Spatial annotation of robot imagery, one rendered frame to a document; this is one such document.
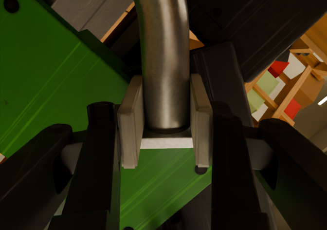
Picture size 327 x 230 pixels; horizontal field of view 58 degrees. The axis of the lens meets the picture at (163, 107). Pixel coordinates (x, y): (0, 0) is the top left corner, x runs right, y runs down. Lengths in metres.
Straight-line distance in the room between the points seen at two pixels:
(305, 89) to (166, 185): 4.07
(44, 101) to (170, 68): 0.10
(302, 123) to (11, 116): 9.53
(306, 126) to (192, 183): 9.50
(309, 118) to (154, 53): 9.53
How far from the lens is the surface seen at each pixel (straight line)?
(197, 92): 0.16
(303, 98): 4.27
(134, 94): 0.16
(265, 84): 3.79
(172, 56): 0.17
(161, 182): 0.25
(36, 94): 0.23
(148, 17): 0.17
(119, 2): 0.85
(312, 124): 9.75
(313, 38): 1.00
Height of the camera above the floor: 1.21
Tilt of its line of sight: 2 degrees down
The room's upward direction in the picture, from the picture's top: 136 degrees clockwise
